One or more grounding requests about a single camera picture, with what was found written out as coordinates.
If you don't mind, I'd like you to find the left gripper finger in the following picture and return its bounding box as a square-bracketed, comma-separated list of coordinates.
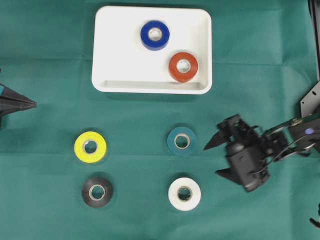
[0, 83, 37, 105]
[0, 104, 37, 117]

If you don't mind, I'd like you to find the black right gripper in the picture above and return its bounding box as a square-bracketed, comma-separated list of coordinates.
[203, 114, 292, 184]

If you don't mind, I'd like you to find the white tape roll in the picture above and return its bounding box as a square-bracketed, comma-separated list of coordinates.
[168, 177, 202, 211]

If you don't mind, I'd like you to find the red tape roll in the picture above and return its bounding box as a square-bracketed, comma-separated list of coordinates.
[168, 52, 198, 83]

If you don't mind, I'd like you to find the black tape roll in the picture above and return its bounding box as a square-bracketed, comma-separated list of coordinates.
[81, 172, 114, 208]

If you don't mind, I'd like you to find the blue tape roll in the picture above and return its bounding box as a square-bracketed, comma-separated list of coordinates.
[140, 20, 170, 51]

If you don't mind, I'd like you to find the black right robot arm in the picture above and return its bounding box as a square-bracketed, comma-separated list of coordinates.
[204, 111, 320, 192]

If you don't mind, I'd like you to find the teal green tape roll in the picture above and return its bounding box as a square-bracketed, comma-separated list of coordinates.
[167, 126, 197, 157]

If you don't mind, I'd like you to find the yellow tape roll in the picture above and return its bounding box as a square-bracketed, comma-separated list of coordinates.
[74, 131, 108, 164]

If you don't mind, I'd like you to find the green table cloth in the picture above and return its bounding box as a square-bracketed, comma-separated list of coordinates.
[0, 0, 320, 240]

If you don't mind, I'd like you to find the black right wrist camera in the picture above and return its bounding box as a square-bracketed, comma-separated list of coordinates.
[225, 141, 270, 192]

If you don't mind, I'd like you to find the black metal arm base bracket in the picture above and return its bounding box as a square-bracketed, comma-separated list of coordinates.
[299, 0, 320, 118]

